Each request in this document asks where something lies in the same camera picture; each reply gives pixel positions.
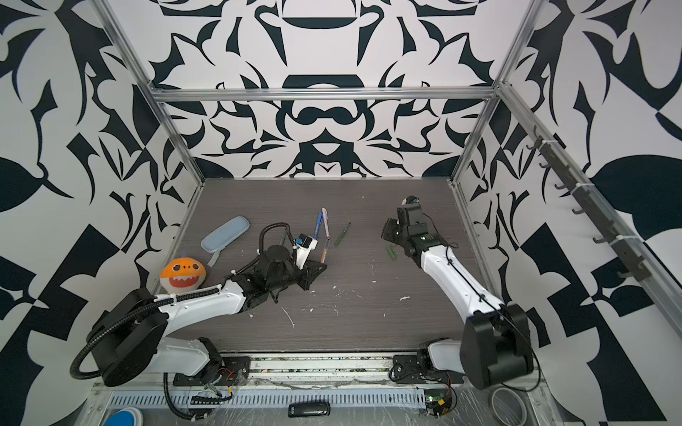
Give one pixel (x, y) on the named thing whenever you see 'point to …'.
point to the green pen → (341, 235)
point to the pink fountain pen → (325, 216)
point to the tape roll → (507, 406)
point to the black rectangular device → (315, 409)
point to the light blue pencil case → (218, 239)
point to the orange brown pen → (325, 251)
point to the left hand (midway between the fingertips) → (323, 260)
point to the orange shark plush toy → (182, 274)
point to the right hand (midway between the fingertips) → (387, 222)
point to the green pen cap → (391, 250)
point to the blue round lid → (124, 416)
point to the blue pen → (318, 224)
